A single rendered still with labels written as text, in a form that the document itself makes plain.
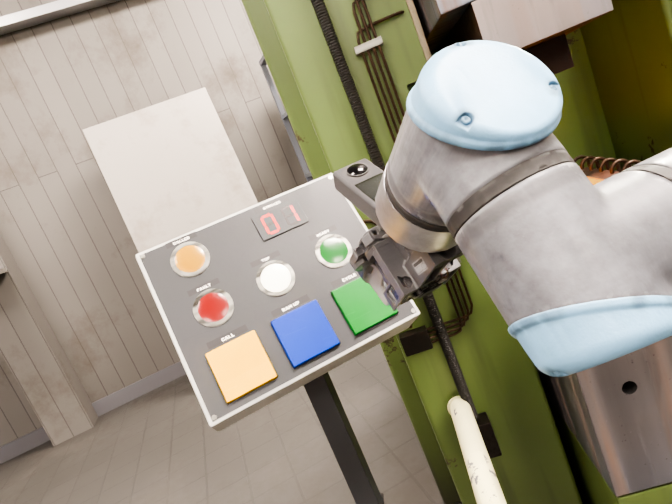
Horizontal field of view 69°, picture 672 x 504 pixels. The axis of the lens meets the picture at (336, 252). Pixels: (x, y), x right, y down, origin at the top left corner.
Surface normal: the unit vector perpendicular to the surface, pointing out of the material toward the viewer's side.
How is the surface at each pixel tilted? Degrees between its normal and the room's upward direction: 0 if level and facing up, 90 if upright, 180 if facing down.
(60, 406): 90
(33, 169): 90
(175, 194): 79
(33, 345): 90
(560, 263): 65
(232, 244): 60
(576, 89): 90
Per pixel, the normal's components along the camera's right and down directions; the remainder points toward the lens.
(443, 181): -0.83, 0.25
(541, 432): -0.07, 0.22
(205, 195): 0.21, -0.09
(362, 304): 0.10, -0.41
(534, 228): -0.40, -0.13
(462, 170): -0.68, 0.07
